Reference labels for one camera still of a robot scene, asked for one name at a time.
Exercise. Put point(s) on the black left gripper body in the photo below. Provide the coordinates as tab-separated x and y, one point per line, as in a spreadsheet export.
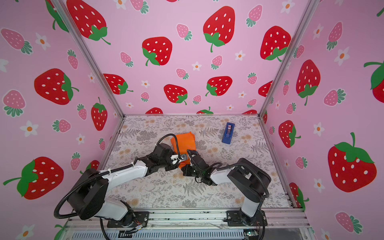
167	163

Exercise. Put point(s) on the yellow orange wrapping paper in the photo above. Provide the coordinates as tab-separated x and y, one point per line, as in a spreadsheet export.
185	142

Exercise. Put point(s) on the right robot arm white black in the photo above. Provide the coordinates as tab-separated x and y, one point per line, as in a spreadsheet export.
249	179

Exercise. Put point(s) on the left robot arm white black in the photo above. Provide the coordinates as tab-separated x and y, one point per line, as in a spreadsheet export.
89	198

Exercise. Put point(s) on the blue tape dispenser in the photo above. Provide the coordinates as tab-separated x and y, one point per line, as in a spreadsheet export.
228	133

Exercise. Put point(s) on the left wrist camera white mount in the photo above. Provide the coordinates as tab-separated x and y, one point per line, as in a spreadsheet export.
180	158

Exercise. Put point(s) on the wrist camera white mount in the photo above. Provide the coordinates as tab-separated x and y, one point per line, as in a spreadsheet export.
180	158
197	161

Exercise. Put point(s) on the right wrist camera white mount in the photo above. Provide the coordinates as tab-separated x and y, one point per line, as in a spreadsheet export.
197	161

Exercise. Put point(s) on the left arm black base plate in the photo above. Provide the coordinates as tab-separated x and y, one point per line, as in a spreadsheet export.
130	220

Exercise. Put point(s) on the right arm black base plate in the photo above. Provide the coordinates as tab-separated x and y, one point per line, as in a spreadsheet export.
240	219

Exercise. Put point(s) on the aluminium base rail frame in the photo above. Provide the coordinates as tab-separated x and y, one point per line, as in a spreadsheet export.
197	224

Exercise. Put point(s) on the left aluminium corner post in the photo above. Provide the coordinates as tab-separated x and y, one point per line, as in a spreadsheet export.
78	38

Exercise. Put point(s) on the aluminium corner post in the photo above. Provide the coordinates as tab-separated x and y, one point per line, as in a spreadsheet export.
301	28
78	38

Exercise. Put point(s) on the right aluminium corner post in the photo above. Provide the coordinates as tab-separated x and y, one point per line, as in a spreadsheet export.
301	28

